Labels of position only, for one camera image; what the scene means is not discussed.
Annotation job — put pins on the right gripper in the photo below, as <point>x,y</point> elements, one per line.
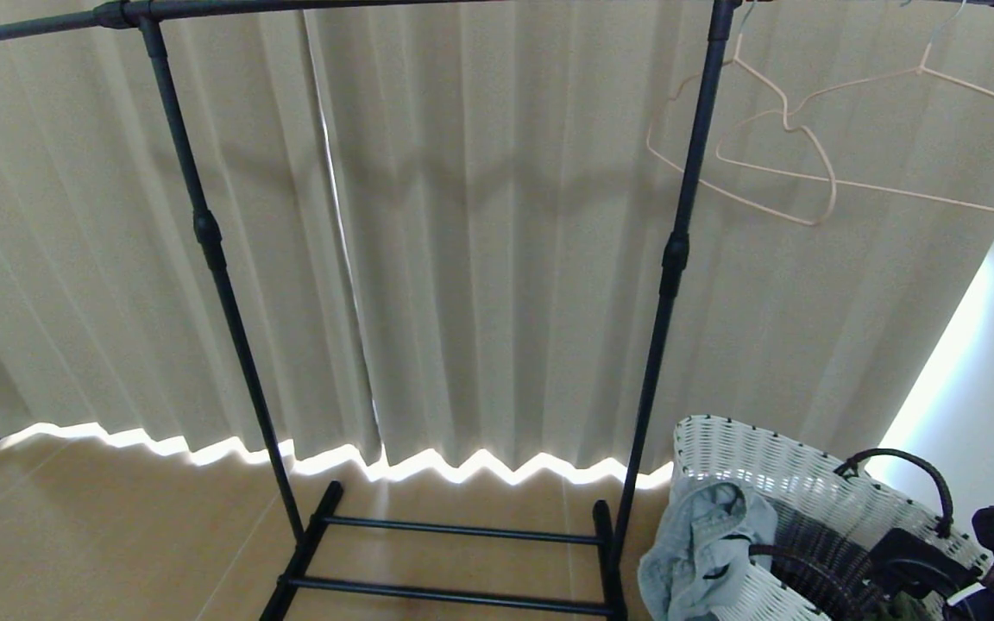
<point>920,561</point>

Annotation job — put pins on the pink clothes hanger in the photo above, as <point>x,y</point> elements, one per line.
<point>760,77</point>
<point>937,200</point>

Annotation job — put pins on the white laundry basket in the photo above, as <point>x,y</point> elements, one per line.
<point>764,457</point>

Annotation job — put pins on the black clothes rack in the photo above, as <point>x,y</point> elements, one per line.
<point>210,246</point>

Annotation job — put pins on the pale blue-grey garment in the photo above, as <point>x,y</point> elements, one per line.
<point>704,535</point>

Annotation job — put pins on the beige curtain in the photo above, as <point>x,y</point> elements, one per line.
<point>462,216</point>

